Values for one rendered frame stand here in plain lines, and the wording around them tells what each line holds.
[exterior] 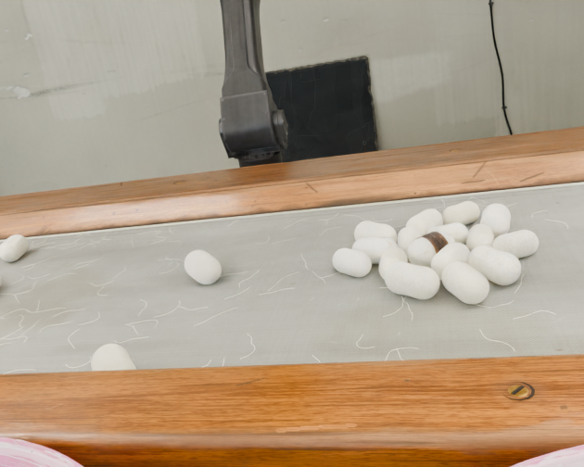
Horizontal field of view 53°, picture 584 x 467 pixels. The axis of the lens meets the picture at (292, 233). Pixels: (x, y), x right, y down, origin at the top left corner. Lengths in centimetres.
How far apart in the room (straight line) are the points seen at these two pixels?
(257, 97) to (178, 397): 58
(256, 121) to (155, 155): 184
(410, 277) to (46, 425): 21
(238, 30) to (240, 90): 9
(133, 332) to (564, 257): 29
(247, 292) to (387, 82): 204
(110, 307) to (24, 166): 244
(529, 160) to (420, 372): 35
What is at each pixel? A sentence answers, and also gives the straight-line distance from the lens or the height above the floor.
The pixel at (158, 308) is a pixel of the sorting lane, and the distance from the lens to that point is 43.
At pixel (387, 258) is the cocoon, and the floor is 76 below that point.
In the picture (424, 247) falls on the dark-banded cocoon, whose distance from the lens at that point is 40.
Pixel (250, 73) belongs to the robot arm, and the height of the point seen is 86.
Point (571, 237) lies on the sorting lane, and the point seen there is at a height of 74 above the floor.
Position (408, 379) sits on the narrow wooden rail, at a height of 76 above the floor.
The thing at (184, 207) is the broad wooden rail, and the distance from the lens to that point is 62.
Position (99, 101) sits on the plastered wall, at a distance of 265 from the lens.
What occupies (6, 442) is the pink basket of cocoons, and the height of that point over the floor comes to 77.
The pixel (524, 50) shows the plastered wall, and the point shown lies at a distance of 248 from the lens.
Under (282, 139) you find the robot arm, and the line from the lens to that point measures 81.
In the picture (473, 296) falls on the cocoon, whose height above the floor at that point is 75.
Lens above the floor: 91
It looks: 19 degrees down
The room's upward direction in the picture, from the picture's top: 10 degrees counter-clockwise
